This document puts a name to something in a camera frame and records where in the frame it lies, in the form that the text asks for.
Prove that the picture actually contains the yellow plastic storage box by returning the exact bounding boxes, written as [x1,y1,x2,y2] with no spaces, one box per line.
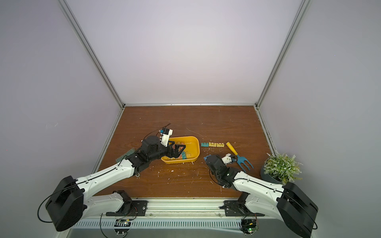
[161,136,200,164]

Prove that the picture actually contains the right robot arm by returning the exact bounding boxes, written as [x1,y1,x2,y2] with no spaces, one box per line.
[204,155,318,238]

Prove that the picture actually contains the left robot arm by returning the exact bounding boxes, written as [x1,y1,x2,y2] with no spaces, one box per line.
[42,136,186,232]

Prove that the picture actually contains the aluminium front rail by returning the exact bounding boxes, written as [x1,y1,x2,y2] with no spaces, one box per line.
[63,197,309,220]

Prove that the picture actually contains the left controller board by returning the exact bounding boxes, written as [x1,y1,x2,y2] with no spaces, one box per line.
[114,219,132,238]

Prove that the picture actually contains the small potted green plant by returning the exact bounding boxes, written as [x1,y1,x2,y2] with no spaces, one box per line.
[260,151,303,185]

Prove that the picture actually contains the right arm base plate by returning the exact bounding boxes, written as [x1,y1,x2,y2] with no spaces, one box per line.
[219,200,265,217]

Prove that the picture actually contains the right controller board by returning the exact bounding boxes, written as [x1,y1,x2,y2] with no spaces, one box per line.
[240,219,259,235]

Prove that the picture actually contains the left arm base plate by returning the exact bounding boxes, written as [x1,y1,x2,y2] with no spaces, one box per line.
[106,200,148,217]

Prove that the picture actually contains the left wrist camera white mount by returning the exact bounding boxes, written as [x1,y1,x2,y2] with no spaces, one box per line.
[160,127,173,147]

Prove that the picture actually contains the yellow handled garden fork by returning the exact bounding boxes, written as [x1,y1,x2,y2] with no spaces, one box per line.
[226,142,254,172]

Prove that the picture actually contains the controller board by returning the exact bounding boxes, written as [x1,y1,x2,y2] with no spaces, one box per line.
[240,219,259,235]
[114,219,132,238]

